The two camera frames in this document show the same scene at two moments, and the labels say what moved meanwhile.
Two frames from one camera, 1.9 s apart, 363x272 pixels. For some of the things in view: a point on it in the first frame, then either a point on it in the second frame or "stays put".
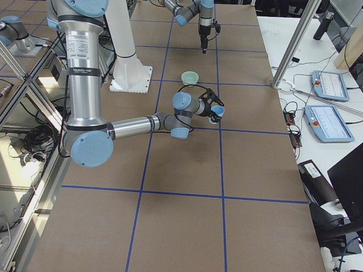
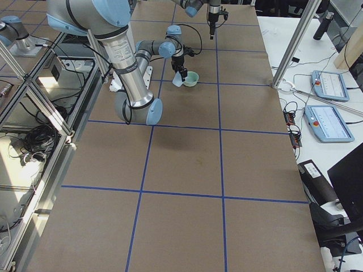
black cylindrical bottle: x=323 y=26 stays put
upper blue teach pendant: x=329 y=85 stays put
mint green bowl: x=189 y=77 stays put
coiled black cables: x=39 y=141 stays put
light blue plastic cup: x=219 y=110 -> x=177 y=79
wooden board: x=351 y=50 stays put
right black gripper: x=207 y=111 -> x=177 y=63
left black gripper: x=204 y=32 -> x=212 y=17
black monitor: x=347 y=177 stays put
